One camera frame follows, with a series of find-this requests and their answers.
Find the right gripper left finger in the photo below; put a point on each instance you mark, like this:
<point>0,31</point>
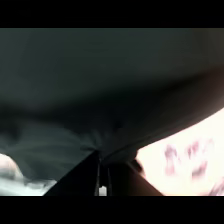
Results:
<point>78,178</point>

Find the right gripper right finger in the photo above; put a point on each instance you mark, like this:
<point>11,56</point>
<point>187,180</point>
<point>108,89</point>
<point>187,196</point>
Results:
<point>128,181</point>

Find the dark grey garment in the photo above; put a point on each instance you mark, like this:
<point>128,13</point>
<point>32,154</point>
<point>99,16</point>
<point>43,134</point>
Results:
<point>100,83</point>

